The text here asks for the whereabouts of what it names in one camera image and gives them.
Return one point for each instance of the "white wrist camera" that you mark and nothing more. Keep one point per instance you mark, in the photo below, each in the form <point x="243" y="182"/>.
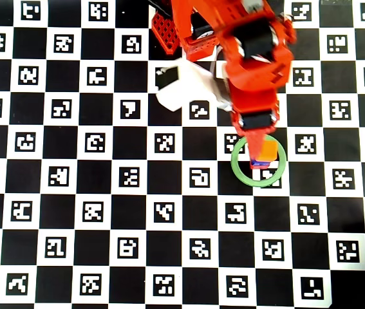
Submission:
<point x="185" y="85"/>

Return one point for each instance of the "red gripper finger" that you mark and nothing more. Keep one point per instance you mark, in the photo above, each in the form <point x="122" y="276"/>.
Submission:
<point x="255" y="146"/>

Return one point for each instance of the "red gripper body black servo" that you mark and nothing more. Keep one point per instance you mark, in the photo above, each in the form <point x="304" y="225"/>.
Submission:
<point x="255" y="121"/>

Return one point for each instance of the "orange cube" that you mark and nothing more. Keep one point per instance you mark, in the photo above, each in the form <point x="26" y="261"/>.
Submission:
<point x="269" y="150"/>

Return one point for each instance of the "black white marker board mat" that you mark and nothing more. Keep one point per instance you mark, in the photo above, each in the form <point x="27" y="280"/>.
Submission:
<point x="56" y="210"/>

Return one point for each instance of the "blue cube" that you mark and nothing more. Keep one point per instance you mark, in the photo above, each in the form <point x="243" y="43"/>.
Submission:
<point x="261" y="163"/>

